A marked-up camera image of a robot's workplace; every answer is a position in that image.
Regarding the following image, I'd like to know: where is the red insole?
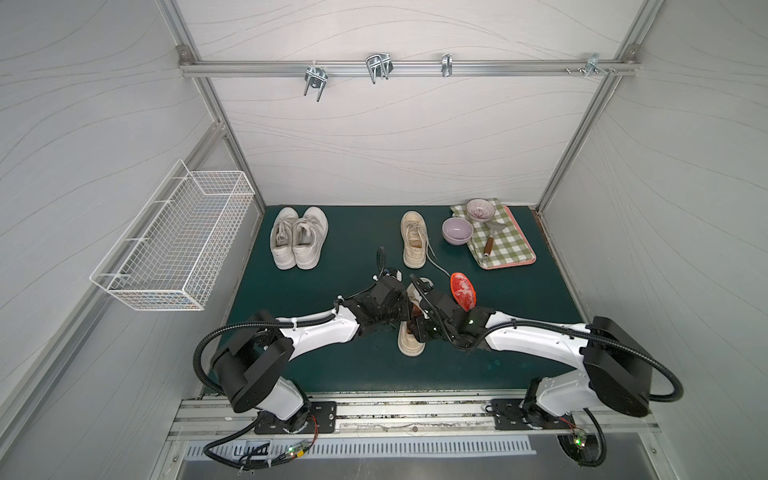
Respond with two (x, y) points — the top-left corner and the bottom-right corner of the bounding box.
(450, 272), (477, 312)

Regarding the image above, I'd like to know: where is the beige sneaker with red insole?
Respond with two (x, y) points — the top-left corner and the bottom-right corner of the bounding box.
(400, 210), (450, 276)

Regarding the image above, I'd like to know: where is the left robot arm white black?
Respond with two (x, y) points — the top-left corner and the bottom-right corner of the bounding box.
(193, 270), (410, 430)

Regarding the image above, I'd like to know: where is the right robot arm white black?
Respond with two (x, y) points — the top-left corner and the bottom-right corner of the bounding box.
(406, 277), (653, 428)

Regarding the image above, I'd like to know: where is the lilac ceramic bowl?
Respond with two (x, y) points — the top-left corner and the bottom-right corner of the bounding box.
(441, 217), (474, 246)

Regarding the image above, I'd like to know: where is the green white checkered cloth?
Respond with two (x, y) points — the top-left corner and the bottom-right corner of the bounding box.
(451, 198), (537, 270)

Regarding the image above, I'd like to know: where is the striped small ceramic bowl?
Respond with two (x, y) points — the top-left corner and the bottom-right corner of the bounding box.
(466, 199), (496, 223)

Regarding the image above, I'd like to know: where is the white vent grille strip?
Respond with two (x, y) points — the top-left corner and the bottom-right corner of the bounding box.
(212, 435), (536, 461)

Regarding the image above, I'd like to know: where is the metal hook clamp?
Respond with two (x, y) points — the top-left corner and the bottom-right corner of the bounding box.
(441, 53), (453, 78)
(564, 53), (618, 78)
(303, 66), (328, 102)
(365, 53), (393, 84)

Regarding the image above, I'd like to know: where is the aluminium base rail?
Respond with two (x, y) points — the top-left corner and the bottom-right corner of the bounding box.
(167, 389), (655, 442)

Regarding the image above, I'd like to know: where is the wooden handled metal spatula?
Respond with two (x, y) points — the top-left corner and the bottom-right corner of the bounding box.
(483, 220), (506, 263)

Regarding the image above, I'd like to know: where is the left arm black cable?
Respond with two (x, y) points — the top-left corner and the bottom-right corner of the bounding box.
(192, 246), (388, 394)

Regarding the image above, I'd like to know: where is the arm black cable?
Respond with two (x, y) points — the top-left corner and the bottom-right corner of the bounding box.
(409, 274), (685, 403)
(192, 246), (388, 394)

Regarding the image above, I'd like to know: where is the white wire basket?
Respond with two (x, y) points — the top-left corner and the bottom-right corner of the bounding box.
(90, 160), (254, 312)

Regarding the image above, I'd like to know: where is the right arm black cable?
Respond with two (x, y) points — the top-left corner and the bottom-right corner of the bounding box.
(409, 274), (685, 403)

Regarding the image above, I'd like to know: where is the aluminium top rail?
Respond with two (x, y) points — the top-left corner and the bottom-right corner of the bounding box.
(180, 59), (641, 78)

